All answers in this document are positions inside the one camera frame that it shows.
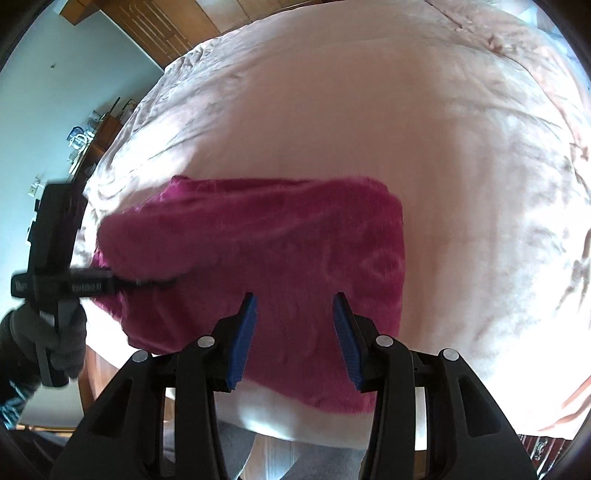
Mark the pink bed blanket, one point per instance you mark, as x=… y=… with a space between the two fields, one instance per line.
x=369 y=115

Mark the brown wooden wardrobe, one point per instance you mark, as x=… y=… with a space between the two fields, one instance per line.
x=184 y=18

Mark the clear water pitcher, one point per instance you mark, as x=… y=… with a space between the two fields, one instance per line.
x=77 y=138

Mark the person's left forearm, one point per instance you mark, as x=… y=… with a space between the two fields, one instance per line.
x=14 y=374

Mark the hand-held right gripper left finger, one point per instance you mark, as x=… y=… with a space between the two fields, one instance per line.
x=242 y=341

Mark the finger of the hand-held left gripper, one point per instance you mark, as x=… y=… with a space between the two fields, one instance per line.
x=143 y=282

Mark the person's left hand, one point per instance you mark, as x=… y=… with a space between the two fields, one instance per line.
x=74 y=341

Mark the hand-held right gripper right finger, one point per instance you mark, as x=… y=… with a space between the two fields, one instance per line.
x=348 y=341

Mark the magenta floral towel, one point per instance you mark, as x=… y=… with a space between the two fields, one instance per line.
x=277 y=240

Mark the wooden desk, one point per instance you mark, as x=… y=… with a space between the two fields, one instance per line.
x=108 y=131

